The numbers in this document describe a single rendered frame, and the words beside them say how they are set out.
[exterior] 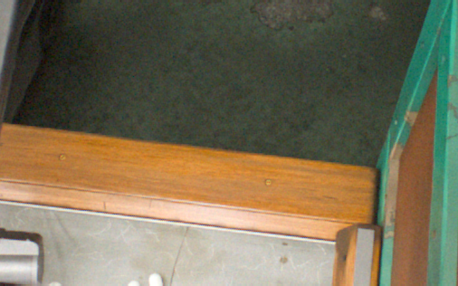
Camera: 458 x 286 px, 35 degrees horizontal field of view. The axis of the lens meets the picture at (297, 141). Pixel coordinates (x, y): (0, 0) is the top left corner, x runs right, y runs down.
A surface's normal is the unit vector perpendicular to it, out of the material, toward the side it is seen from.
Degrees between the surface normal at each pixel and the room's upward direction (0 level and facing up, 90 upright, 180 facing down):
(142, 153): 0
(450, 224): 0
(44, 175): 0
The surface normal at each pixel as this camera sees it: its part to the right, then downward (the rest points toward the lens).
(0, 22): 0.22, 0.22
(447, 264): 0.02, -0.39
